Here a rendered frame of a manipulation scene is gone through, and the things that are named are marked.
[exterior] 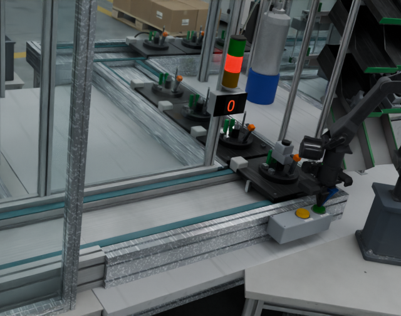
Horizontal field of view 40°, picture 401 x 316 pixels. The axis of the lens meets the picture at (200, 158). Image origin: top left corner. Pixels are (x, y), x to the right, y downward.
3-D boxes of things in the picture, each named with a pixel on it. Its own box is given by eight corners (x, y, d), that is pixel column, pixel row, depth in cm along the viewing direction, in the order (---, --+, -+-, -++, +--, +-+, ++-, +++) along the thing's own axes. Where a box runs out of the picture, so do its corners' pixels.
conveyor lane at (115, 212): (318, 212, 191) (326, 187, 187) (94, 274, 144) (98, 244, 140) (266, 172, 211) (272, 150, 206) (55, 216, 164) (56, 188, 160)
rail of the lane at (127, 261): (341, 219, 190) (349, 192, 185) (104, 289, 140) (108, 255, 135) (329, 210, 193) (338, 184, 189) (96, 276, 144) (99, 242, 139)
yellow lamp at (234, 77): (240, 87, 172) (243, 73, 170) (227, 88, 169) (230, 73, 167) (230, 81, 175) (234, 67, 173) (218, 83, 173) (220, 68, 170)
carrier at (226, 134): (277, 156, 205) (284, 125, 199) (225, 165, 191) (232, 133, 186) (238, 128, 222) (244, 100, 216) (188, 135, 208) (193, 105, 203)
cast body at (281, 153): (292, 163, 184) (297, 144, 181) (282, 165, 182) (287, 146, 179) (276, 152, 190) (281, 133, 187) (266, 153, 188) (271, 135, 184)
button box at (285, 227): (328, 229, 175) (334, 213, 172) (280, 244, 163) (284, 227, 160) (313, 217, 180) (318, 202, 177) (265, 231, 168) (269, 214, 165)
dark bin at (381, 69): (394, 73, 183) (407, 57, 177) (363, 73, 177) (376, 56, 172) (356, 17, 197) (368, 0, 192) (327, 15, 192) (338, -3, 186)
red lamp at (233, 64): (243, 72, 170) (246, 57, 167) (230, 73, 167) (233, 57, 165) (234, 66, 173) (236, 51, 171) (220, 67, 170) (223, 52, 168)
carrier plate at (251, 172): (326, 190, 187) (327, 185, 186) (273, 203, 174) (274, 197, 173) (279, 157, 204) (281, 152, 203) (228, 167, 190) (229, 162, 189)
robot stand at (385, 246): (410, 268, 170) (432, 214, 161) (363, 260, 170) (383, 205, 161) (397, 240, 183) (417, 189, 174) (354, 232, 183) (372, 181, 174)
